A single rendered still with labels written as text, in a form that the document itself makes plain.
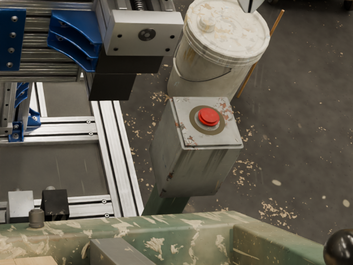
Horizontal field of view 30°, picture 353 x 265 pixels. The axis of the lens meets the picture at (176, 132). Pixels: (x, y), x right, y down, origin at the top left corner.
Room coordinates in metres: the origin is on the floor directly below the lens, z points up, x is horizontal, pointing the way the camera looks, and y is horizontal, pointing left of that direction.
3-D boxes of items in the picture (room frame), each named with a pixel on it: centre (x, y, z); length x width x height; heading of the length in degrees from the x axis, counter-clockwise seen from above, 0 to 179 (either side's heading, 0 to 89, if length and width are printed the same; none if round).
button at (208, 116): (0.80, -0.04, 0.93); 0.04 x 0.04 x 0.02
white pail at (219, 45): (1.76, -0.02, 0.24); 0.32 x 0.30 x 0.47; 123
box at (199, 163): (0.80, -0.04, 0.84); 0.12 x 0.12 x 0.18; 31
